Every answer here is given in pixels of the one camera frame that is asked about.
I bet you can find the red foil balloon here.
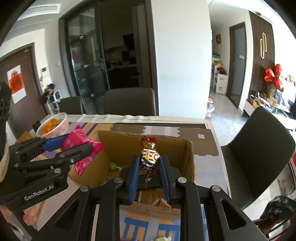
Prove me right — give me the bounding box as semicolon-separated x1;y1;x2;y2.
264;64;284;92

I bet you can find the black chair far left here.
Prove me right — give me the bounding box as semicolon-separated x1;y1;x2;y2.
59;96;84;114

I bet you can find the colourful patterned table mat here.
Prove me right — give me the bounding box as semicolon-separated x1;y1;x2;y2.
16;121;232;241

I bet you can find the wooden chair with clothes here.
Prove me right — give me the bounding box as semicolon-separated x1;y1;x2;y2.
253;195;295;240

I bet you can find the person left hand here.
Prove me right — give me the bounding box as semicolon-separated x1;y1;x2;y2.
1;205;38;226

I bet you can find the pale green candy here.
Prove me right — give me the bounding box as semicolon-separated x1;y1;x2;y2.
155;236;172;241

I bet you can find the dark green snack packet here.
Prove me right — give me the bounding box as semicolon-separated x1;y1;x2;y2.
137;173;163;190

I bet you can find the brown cardboard box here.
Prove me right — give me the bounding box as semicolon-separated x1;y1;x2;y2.
69;131;195;219

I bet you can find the white basket of oranges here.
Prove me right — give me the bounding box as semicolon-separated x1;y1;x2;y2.
36;113;69;138

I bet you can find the green lollipop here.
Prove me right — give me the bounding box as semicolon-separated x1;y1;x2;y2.
109;162;122;171

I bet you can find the red gold candy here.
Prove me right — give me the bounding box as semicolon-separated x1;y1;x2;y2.
140;136;160;187

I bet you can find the pink snack packet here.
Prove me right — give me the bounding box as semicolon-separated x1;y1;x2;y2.
61;126;104;175

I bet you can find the black chair right side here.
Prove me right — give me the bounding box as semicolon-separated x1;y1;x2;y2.
221;108;295;209

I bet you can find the beige orange snack bag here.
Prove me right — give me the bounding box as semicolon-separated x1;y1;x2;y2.
140;188;171;208

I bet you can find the red fu door poster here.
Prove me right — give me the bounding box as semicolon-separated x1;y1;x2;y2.
7;65;27;104

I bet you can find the white storage shelf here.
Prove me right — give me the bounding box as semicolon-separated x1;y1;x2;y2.
211;53;228;95

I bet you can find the black chair behind box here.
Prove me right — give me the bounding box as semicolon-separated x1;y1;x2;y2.
103;87;157;116

